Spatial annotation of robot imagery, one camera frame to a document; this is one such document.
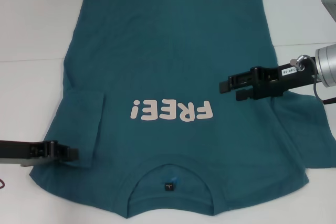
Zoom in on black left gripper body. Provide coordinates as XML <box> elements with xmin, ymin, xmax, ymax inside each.
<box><xmin>0</xmin><ymin>139</ymin><xmax>60</xmax><ymax>168</ymax></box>

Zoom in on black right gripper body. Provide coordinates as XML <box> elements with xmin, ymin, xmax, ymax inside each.
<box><xmin>250</xmin><ymin>56</ymin><xmax>319</xmax><ymax>101</ymax></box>

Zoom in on teal shirt with FREE print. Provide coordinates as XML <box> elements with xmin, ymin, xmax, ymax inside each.
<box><xmin>28</xmin><ymin>0</ymin><xmax>336</xmax><ymax>210</ymax></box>

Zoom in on grey right gripper cable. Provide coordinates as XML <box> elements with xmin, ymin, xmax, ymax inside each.
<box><xmin>289</xmin><ymin>55</ymin><xmax>336</xmax><ymax>106</ymax></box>

